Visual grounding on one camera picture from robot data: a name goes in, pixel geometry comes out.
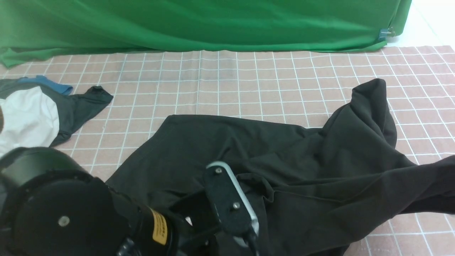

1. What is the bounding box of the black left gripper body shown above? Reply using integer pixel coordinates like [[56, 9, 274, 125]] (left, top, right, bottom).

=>
[[167, 191, 260, 256]]

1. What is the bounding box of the dark gray long-sleeve shirt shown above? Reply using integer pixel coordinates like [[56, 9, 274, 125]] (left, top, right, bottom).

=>
[[107, 79, 455, 256]]

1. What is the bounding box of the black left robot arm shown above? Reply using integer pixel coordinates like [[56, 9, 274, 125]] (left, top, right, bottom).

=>
[[1, 147, 260, 256]]

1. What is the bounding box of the dark gray short-sleeve shirt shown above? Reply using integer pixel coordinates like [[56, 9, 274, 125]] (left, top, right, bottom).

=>
[[1, 79, 113, 147]]

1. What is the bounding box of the pink grid tablecloth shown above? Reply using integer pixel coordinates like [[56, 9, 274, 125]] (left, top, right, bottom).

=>
[[1, 47, 454, 256]]

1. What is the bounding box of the white garment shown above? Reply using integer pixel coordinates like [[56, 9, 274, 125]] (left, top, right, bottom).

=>
[[0, 86, 60, 156]]

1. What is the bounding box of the blue garment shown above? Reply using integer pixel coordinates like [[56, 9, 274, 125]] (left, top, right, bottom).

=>
[[18, 75, 73, 95]]

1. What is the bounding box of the green backdrop cloth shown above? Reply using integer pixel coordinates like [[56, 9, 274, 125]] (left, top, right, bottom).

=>
[[1, 0, 412, 68]]

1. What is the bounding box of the blue binder clip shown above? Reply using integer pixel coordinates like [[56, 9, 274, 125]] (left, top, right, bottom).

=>
[[378, 27, 396, 42]]

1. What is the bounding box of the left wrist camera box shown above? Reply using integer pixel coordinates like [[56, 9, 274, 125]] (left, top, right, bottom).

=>
[[203, 161, 259, 251]]

